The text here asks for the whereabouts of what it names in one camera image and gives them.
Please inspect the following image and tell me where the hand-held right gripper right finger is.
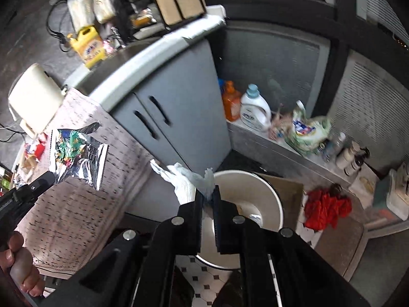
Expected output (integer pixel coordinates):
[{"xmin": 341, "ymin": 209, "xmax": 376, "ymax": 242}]
[{"xmin": 214, "ymin": 185, "xmax": 372, "ymax": 307}]

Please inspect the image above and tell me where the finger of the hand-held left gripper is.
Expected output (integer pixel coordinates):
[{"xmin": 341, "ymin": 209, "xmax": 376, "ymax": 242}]
[{"xmin": 26, "ymin": 170, "xmax": 57, "ymax": 196}]

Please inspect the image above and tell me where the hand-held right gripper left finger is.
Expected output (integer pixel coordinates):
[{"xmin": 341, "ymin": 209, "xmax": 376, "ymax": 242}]
[{"xmin": 41, "ymin": 193, "xmax": 204, "ymax": 307}]

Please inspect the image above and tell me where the white tissue paper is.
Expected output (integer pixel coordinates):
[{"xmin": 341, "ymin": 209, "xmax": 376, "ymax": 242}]
[{"xmin": 150, "ymin": 159, "xmax": 218, "ymax": 206}]

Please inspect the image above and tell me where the white round waste bin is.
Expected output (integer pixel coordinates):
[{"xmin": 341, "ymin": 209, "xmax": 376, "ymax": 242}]
[{"xmin": 195, "ymin": 170, "xmax": 284, "ymax": 270}]

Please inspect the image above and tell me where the foil snack bag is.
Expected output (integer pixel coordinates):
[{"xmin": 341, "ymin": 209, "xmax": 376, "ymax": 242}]
[{"xmin": 49, "ymin": 122, "xmax": 110, "ymax": 191}]

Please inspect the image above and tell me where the person's left hand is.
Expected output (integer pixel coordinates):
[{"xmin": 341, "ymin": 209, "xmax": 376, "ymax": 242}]
[{"xmin": 0, "ymin": 231, "xmax": 44, "ymax": 299}]

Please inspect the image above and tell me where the patterned tablecloth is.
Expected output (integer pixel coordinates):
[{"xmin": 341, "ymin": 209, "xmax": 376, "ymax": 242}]
[{"xmin": 17, "ymin": 88, "xmax": 154, "ymax": 272}]

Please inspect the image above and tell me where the brown cardboard piece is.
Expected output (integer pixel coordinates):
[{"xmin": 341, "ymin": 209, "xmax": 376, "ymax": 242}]
[{"xmin": 256, "ymin": 173, "xmax": 305, "ymax": 231}]

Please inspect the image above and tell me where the cream electric pot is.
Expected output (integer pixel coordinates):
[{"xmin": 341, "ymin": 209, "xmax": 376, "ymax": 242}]
[{"xmin": 8, "ymin": 63, "xmax": 65, "ymax": 135}]

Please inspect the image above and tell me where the red cloth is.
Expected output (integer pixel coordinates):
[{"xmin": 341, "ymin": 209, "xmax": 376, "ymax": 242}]
[{"xmin": 303, "ymin": 188, "xmax": 353, "ymax": 231}]

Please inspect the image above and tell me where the pink floral packet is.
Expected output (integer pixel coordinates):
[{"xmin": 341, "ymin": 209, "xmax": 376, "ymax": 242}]
[{"xmin": 269, "ymin": 105, "xmax": 295, "ymax": 142}]

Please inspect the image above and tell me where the white detergent bottle blue cap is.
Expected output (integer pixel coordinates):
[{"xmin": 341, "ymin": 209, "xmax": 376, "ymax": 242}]
[{"xmin": 240, "ymin": 84, "xmax": 272, "ymax": 132}]

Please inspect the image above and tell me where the grey sink cabinet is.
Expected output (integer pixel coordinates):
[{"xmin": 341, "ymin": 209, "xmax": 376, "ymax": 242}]
[{"xmin": 64, "ymin": 16, "xmax": 233, "ymax": 174}]

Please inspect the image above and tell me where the orange detergent bottle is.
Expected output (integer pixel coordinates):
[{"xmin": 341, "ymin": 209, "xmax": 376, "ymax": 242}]
[{"xmin": 221, "ymin": 81, "xmax": 242, "ymax": 123}]

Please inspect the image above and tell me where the brown round stool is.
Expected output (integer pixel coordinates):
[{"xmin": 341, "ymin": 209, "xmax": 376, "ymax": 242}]
[{"xmin": 314, "ymin": 192, "xmax": 368, "ymax": 279}]

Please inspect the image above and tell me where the green white refill pouch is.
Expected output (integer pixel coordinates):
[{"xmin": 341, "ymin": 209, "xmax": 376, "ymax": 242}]
[{"xmin": 284, "ymin": 100, "xmax": 332, "ymax": 156}]

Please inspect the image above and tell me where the small clear bottle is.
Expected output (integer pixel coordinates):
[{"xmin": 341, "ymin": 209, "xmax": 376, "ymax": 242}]
[{"xmin": 322, "ymin": 132, "xmax": 346, "ymax": 163}]

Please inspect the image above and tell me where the white pump bottle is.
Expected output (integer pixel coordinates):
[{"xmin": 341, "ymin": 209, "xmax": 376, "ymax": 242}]
[{"xmin": 335, "ymin": 141, "xmax": 361, "ymax": 169}]

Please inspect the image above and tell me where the yellow dish soap jug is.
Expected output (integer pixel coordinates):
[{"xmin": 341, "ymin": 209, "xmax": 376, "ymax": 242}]
[{"xmin": 68, "ymin": 26, "xmax": 108, "ymax": 70}]

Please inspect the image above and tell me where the clear plastic storage box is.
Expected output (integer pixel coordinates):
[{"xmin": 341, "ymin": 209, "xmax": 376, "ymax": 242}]
[{"xmin": 371, "ymin": 162, "xmax": 409, "ymax": 228}]

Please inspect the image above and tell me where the black cabinet handle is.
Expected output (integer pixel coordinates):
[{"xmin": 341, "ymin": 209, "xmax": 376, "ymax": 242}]
[
  {"xmin": 134, "ymin": 110, "xmax": 160, "ymax": 140},
  {"xmin": 149, "ymin": 96, "xmax": 172, "ymax": 126}
]

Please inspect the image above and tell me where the black power cable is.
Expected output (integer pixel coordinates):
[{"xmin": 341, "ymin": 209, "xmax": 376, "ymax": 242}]
[{"xmin": 46, "ymin": 0, "xmax": 73, "ymax": 53}]

